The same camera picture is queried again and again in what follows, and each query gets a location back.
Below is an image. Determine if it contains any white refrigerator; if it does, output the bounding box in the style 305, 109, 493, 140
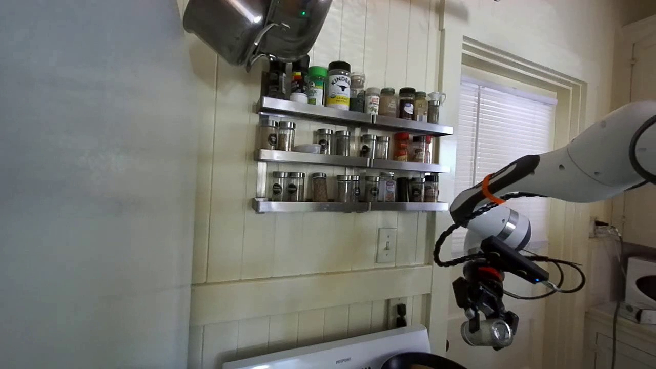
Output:
0, 0, 207, 369

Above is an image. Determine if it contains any garlic powder jar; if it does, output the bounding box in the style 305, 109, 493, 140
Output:
407, 134, 429, 163

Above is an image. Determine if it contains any steel wall spice rack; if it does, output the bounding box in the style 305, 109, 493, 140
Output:
249, 94, 454, 215

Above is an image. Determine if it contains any large steel pot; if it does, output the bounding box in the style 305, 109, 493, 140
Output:
180, 0, 275, 67

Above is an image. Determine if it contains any rosemary glass spice jar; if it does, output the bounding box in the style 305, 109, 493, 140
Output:
459, 310, 521, 352

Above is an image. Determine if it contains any white wall outlet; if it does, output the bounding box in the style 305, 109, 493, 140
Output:
372, 226, 399, 266

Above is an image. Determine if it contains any white window blind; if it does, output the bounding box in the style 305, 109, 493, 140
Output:
453, 75, 559, 257

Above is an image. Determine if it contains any small steel pot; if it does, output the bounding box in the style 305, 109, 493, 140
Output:
253, 0, 333, 59

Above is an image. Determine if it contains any grey spice glass jar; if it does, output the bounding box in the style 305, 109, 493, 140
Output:
357, 131, 376, 161

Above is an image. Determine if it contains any purple label spice jar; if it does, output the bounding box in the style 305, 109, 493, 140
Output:
376, 170, 398, 203

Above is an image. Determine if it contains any small black lid jar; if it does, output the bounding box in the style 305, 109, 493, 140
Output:
398, 86, 418, 120

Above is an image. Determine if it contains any black bottle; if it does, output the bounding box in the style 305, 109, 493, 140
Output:
394, 175, 411, 205

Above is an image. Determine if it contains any onion powder jar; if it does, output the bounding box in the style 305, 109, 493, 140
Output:
423, 173, 440, 205

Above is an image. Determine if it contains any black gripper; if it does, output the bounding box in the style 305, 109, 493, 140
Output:
451, 262, 521, 338

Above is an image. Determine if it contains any steel cap herb jar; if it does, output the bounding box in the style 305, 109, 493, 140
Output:
407, 175, 426, 205

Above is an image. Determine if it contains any large black lid jar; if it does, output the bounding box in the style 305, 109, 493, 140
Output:
326, 59, 354, 111

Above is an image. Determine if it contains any green cap bottle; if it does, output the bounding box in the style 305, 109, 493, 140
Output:
305, 64, 328, 109

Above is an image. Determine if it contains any black frying pan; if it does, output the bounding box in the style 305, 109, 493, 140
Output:
379, 351, 467, 369

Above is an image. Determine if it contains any white gas stove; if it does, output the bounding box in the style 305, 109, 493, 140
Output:
218, 323, 437, 369

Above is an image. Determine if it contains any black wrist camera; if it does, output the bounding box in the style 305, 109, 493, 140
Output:
480, 235, 554, 286

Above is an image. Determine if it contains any black wall plug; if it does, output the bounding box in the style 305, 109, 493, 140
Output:
387, 296, 410, 330

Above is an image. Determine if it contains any white countertop appliance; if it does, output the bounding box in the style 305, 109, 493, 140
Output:
622, 254, 656, 312

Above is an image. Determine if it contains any white cabinet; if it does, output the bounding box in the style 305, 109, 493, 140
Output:
583, 304, 656, 369

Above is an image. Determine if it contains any red yellow label bottle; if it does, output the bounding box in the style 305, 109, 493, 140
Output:
392, 131, 411, 163

